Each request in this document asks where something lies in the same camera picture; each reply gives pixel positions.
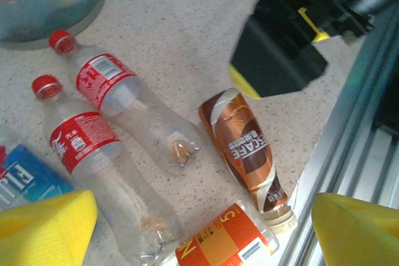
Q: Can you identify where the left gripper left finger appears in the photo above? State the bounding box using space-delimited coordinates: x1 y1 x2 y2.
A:
0 189 99 266

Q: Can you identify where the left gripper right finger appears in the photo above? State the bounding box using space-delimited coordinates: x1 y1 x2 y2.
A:
311 192 399 266

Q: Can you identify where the brown Nescafe coffee bottle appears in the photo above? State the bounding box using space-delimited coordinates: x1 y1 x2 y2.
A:
198 87 297 235

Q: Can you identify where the red label cola bottle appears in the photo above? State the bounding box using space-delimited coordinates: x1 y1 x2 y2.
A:
31 74 185 265
48 29 203 178

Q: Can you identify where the orange label bottle gold cap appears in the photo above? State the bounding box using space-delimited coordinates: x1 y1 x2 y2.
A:
161 199 280 266

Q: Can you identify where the translucent grey bin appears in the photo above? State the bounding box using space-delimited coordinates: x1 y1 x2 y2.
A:
0 0 106 50

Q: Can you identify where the Fiji water bottle blue cap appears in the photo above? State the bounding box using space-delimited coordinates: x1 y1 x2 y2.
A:
0 125 75 211

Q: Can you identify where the aluminium front rail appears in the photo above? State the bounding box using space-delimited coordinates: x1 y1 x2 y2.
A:
277 4 399 266

